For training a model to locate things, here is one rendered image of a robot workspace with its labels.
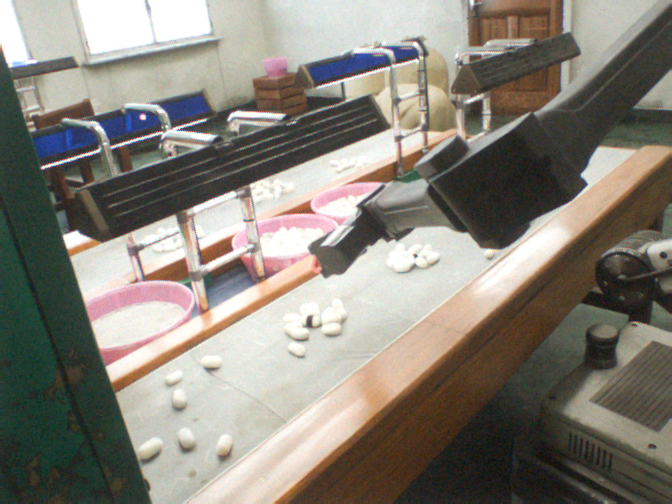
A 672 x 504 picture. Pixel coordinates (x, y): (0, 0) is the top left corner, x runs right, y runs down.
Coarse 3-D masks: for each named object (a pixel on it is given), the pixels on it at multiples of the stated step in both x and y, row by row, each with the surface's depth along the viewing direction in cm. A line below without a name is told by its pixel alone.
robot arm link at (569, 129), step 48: (624, 48) 50; (576, 96) 48; (624, 96) 49; (480, 144) 51; (528, 144) 46; (576, 144) 47; (480, 192) 51; (528, 192) 48; (576, 192) 47; (480, 240) 55
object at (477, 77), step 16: (528, 48) 161; (544, 48) 166; (560, 48) 172; (576, 48) 178; (464, 64) 140; (480, 64) 144; (496, 64) 148; (512, 64) 153; (528, 64) 158; (544, 64) 163; (464, 80) 141; (480, 80) 141; (496, 80) 146; (512, 80) 151
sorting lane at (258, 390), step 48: (432, 240) 141; (336, 288) 124; (384, 288) 122; (432, 288) 120; (240, 336) 111; (288, 336) 109; (336, 336) 107; (384, 336) 106; (144, 384) 100; (192, 384) 99; (240, 384) 97; (288, 384) 96; (336, 384) 94; (144, 432) 89; (192, 432) 88; (240, 432) 87; (192, 480) 79
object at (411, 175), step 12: (384, 48) 199; (396, 48) 196; (408, 48) 193; (420, 48) 191; (420, 60) 192; (396, 72) 183; (420, 72) 193; (396, 84) 184; (420, 84) 195; (396, 96) 186; (408, 96) 191; (420, 96) 197; (396, 108) 187; (420, 108) 199; (396, 120) 189; (420, 120) 201; (396, 132) 191; (408, 132) 196; (420, 132) 203; (396, 144) 192; (396, 156) 194; (396, 168) 196; (396, 180) 196; (408, 180) 200
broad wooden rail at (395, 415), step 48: (624, 192) 149; (528, 240) 129; (576, 240) 128; (480, 288) 112; (528, 288) 113; (576, 288) 134; (432, 336) 99; (480, 336) 101; (528, 336) 118; (384, 384) 89; (432, 384) 92; (480, 384) 106; (288, 432) 82; (336, 432) 81; (384, 432) 85; (432, 432) 96; (240, 480) 75; (288, 480) 74; (336, 480) 78; (384, 480) 88
